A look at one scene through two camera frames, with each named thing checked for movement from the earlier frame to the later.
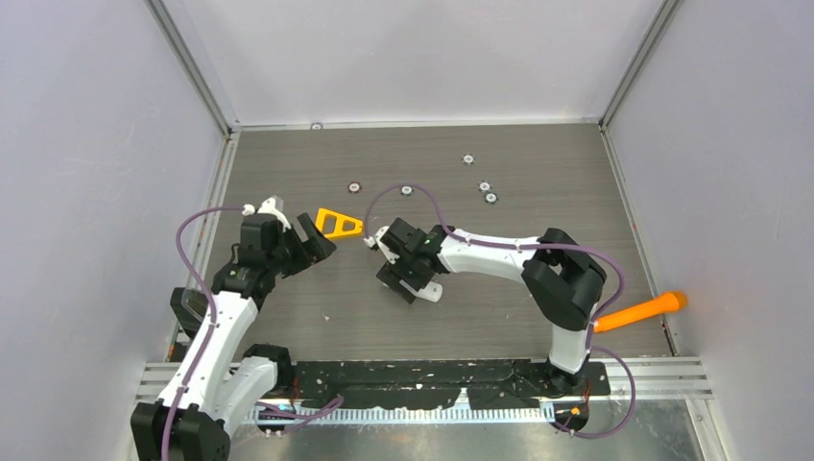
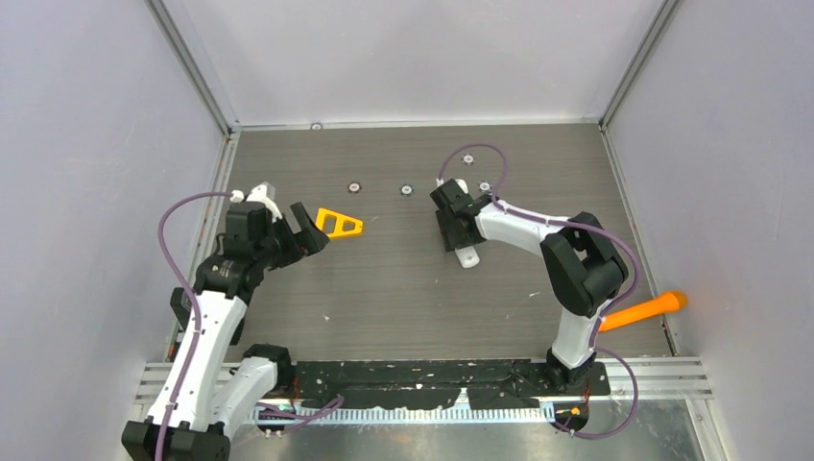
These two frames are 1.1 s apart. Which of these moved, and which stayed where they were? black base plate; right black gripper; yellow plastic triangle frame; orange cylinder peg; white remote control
Moved: white remote control; right black gripper
Stayed: yellow plastic triangle frame; orange cylinder peg; black base plate
